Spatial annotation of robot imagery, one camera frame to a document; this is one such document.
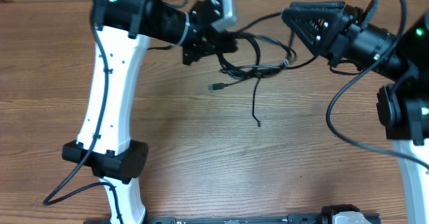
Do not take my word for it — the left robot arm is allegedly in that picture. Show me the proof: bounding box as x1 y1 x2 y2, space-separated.
62 0 237 223

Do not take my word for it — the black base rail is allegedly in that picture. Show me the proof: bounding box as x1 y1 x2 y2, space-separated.
143 204 381 224

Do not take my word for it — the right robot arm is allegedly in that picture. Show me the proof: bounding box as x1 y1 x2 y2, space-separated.
281 0 428 223

